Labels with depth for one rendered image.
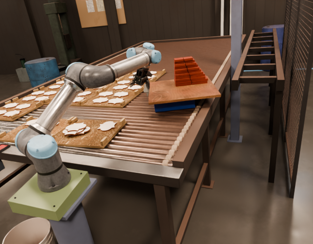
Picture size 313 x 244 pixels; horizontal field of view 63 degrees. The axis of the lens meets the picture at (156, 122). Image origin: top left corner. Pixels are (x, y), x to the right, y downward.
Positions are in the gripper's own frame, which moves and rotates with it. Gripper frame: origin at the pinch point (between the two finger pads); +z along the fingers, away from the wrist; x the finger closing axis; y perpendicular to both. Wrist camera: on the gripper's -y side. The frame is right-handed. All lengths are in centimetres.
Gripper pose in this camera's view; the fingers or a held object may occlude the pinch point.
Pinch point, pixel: (139, 91)
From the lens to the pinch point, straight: 183.4
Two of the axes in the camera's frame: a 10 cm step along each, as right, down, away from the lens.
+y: -4.9, 3.8, -7.8
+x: 8.3, 4.6, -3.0
